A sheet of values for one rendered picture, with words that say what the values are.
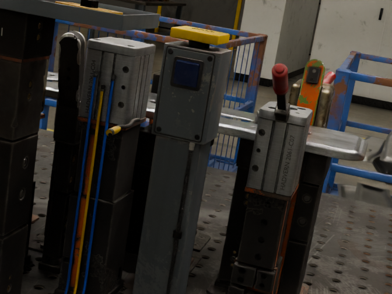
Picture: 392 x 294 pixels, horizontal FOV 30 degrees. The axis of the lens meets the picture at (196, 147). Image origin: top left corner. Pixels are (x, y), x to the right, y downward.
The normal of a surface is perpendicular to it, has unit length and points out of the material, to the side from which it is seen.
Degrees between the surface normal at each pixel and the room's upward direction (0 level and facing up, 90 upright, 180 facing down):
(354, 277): 0
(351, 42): 90
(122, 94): 90
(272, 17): 90
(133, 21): 90
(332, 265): 0
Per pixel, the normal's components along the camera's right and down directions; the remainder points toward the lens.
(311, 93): -0.22, -0.02
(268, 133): -0.26, 0.18
